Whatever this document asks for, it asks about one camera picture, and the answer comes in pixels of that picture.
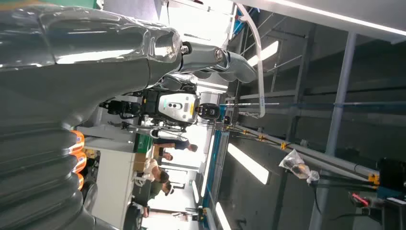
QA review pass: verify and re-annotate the grey pipe with yellow clamps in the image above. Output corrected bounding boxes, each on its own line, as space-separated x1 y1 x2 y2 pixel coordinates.
219 123 380 185

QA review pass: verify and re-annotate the red clip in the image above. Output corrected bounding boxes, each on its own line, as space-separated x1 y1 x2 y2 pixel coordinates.
350 192 371 207

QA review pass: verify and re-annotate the standing person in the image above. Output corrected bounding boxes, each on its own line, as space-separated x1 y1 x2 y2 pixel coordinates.
154 137 199 153

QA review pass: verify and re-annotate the white cabinet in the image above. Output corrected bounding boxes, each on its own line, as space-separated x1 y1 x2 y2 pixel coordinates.
91 147 137 230

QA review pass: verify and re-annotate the grey metal post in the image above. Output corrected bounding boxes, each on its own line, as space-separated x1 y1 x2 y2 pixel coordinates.
309 32 358 230

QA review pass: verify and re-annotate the blue ceiling rail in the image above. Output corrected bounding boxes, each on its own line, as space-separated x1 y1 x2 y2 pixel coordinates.
203 106 227 210

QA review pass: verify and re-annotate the cardboard box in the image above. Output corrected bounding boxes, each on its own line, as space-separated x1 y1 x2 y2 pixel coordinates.
133 153 155 173

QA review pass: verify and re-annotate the seated person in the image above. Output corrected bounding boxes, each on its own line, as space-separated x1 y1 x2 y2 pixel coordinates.
132 179 174 219
136 158 170 185

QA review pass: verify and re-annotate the green box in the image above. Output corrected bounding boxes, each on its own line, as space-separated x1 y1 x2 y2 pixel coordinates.
134 133 154 154

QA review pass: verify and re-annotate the ribbed grey left arm sleeve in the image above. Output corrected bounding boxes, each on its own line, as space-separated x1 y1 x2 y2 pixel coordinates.
0 122 121 230

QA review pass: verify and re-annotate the long ceiling light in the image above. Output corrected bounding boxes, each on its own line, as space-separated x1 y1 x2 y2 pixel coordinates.
200 135 216 198
247 40 280 67
226 143 270 185
215 202 232 230
191 180 201 204

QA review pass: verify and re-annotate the white curved frame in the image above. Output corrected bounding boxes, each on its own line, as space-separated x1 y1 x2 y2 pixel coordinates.
235 3 266 119

